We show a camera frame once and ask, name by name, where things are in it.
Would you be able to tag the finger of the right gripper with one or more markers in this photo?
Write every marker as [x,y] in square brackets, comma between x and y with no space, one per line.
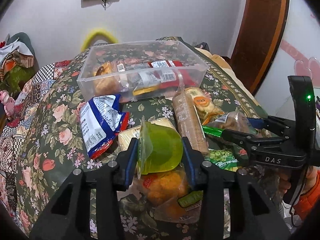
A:
[276,125]
[230,136]

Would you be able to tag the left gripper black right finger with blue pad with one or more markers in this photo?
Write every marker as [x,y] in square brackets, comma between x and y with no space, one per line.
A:
[253,215]

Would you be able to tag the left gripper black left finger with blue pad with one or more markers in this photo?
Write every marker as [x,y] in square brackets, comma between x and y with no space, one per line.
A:
[66,216]

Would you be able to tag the clear pastry pack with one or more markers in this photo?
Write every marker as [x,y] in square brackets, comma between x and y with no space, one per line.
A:
[235,121]

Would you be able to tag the green pea snack packet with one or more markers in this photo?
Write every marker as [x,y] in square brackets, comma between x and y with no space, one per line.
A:
[224,159]

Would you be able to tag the brown wafer biscuit pack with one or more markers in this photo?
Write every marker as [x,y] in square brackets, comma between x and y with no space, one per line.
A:
[188,122]

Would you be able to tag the orange label cracker pack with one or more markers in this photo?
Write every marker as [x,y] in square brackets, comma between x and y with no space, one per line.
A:
[204,105]

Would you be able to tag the orange fried snack bag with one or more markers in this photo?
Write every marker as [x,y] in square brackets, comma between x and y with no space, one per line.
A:
[169,196]

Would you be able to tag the green jelly cup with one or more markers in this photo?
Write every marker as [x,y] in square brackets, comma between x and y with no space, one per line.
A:
[160,149]

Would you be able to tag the pale bread block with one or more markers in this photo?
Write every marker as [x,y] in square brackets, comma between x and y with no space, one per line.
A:
[124,137]

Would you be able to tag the red white snack packet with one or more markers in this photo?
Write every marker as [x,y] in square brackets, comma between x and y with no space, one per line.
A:
[170,78]

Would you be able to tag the white blue snack bag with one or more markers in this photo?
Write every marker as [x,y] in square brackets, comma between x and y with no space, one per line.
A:
[101,121]

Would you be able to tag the brown cake square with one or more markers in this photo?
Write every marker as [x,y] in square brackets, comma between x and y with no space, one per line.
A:
[105,85]

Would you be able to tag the clear plastic storage box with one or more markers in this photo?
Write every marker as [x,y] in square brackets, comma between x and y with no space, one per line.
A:
[136,78]

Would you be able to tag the white sliding wardrobe door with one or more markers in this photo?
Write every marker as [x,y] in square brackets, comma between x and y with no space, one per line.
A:
[298,54]

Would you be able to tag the green floral bedspread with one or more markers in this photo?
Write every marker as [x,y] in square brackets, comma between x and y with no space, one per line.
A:
[56,159]

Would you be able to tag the brown wooden door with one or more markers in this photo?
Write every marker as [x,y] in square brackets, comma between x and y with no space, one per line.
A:
[258,40]

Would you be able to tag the dark bag on floor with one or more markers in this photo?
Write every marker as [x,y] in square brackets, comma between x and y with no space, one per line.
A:
[201,45]

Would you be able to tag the pink doll toy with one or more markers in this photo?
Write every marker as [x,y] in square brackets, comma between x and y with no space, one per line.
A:
[8,102]

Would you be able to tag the patchwork checkered quilt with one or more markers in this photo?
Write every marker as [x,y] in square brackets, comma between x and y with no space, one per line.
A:
[14,160]

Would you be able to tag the pile of clothes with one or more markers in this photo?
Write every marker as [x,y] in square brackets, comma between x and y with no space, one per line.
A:
[17,63]

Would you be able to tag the yellow foam bed guard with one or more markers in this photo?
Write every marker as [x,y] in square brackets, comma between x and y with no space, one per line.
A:
[95,35]

